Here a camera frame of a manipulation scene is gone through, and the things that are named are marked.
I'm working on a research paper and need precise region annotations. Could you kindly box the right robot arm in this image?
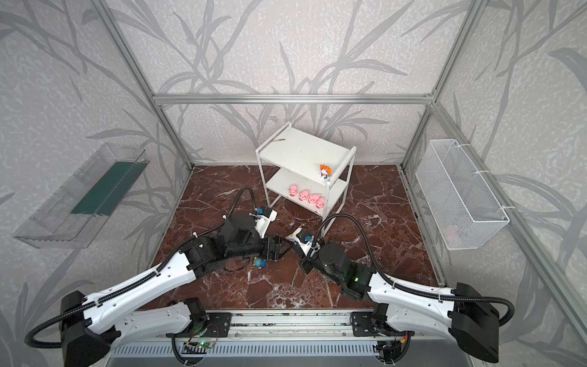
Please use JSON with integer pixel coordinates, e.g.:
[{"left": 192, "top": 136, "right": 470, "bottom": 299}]
[{"left": 296, "top": 242, "right": 515, "bottom": 363}]

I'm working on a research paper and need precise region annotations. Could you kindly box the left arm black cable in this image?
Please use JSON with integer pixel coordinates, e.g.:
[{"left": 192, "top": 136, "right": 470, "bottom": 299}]
[{"left": 24, "top": 186, "right": 257, "bottom": 350}]

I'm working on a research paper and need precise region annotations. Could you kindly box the orange hooded Doraemon figure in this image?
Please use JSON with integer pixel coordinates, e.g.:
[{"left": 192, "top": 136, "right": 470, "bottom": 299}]
[{"left": 319, "top": 165, "right": 332, "bottom": 180}]

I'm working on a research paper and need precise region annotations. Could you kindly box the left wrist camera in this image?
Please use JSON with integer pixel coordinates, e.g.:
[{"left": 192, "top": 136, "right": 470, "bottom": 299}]
[{"left": 252, "top": 206, "right": 278, "bottom": 239}]

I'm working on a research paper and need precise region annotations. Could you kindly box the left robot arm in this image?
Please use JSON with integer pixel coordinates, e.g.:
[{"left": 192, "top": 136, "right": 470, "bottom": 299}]
[{"left": 24, "top": 213, "right": 281, "bottom": 366}]

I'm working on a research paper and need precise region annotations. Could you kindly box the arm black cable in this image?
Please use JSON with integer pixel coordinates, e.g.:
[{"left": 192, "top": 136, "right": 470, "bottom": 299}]
[
  {"left": 24, "top": 186, "right": 257, "bottom": 350},
  {"left": 311, "top": 213, "right": 515, "bottom": 327}
]

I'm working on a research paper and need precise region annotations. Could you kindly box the pink pig toy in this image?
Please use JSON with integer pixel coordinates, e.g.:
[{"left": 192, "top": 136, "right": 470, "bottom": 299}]
[
  {"left": 298, "top": 190, "right": 310, "bottom": 202},
  {"left": 308, "top": 194, "right": 321, "bottom": 204},
  {"left": 316, "top": 197, "right": 326, "bottom": 209},
  {"left": 289, "top": 184, "right": 299, "bottom": 197}
]

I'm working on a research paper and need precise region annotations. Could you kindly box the white two-tier shelf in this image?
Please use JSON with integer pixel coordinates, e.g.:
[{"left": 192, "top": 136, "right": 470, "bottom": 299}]
[{"left": 255, "top": 122, "right": 357, "bottom": 220}]

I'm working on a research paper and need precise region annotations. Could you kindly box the teal hooded Doraemon figure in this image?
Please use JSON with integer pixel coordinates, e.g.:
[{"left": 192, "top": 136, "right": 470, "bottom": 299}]
[{"left": 253, "top": 257, "right": 267, "bottom": 269}]

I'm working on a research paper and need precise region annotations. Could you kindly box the pink toy in basket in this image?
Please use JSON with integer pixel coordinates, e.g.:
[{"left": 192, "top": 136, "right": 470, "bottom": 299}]
[{"left": 444, "top": 225, "right": 463, "bottom": 247}]

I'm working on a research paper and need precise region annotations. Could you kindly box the clear plastic wall bin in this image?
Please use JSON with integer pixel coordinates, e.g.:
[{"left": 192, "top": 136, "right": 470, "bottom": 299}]
[{"left": 14, "top": 143, "right": 150, "bottom": 249}]

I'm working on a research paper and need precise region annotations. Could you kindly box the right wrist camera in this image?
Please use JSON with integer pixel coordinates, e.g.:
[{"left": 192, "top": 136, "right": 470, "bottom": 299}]
[{"left": 285, "top": 226, "right": 314, "bottom": 258}]

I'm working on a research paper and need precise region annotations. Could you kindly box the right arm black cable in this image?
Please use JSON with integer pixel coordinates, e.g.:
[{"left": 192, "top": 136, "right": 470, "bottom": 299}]
[{"left": 311, "top": 213, "right": 515, "bottom": 327}]

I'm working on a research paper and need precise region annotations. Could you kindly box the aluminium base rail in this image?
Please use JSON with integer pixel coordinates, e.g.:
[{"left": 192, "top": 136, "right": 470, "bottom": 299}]
[{"left": 111, "top": 304, "right": 456, "bottom": 349}]

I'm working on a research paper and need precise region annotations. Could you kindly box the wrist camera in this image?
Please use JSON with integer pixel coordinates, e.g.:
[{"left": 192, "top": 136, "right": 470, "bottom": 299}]
[
  {"left": 252, "top": 206, "right": 278, "bottom": 239},
  {"left": 285, "top": 226, "right": 314, "bottom": 258}
]

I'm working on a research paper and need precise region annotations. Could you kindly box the white wire mesh basket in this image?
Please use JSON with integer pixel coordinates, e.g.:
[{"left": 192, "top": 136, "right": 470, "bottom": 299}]
[{"left": 416, "top": 139, "right": 510, "bottom": 251}]

